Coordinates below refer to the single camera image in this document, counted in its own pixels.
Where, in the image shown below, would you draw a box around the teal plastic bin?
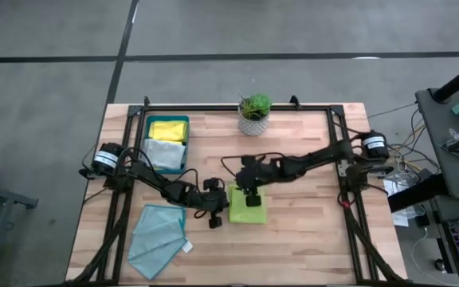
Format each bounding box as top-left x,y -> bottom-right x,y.
140,114 -> 190,175

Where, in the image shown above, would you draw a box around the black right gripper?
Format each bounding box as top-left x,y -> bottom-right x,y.
235,155 -> 284,195

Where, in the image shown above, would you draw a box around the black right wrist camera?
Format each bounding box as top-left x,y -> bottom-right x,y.
245,191 -> 262,208

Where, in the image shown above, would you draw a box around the grey side desk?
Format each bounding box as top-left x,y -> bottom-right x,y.
414,87 -> 459,199

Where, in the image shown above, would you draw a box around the dark grey lower desk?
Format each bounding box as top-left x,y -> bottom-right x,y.
430,197 -> 459,287

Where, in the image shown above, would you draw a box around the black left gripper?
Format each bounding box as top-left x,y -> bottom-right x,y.
181,178 -> 230,218

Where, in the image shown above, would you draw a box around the grey microfiber towel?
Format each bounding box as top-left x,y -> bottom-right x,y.
140,138 -> 186,171

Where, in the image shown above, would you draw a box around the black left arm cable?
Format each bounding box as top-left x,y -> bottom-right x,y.
81,145 -> 230,220

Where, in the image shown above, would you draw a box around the succulent in patterned pot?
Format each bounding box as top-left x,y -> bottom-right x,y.
237,92 -> 273,137

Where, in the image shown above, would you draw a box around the white floor cable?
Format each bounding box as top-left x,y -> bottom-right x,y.
410,226 -> 459,287

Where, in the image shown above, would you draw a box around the floor cable bundle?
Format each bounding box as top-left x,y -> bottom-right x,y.
367,101 -> 434,180

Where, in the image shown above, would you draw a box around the lime green microfiber towel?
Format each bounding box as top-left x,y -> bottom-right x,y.
228,183 -> 267,225

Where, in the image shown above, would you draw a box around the white papers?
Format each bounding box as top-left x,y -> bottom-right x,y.
383,177 -> 416,228

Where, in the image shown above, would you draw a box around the black aluminium table frame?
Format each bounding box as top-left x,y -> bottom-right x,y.
64,95 -> 410,287

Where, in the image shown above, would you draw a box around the black desk beam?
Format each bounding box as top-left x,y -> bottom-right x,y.
387,173 -> 449,214

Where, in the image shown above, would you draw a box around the yellow microfiber towel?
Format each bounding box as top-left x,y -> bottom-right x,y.
148,120 -> 189,144

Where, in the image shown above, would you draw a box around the light blue teal-edged towel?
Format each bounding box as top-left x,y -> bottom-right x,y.
127,204 -> 194,281

